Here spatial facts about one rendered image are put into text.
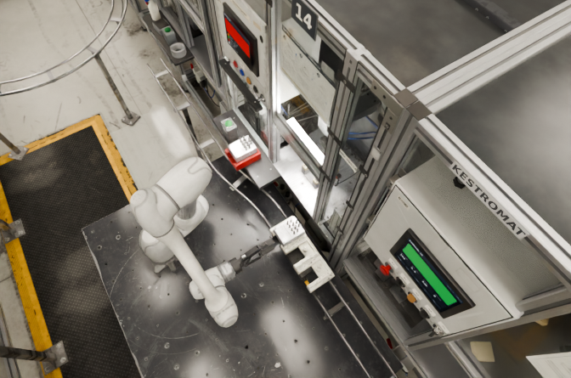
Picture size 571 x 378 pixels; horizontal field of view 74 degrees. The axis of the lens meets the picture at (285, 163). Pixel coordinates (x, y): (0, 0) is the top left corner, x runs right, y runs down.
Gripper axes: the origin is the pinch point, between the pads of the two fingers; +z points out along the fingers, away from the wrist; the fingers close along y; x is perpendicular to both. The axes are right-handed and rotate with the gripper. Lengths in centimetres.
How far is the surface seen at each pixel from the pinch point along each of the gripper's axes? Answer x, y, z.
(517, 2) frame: -8, 111, 82
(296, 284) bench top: -19.1, -22.4, 4.7
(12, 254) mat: 118, -89, -145
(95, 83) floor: 245, -89, -42
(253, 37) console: 47, 83, 24
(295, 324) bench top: -34.8, -22.5, -6.1
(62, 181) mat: 158, -88, -98
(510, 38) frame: -18, 112, 66
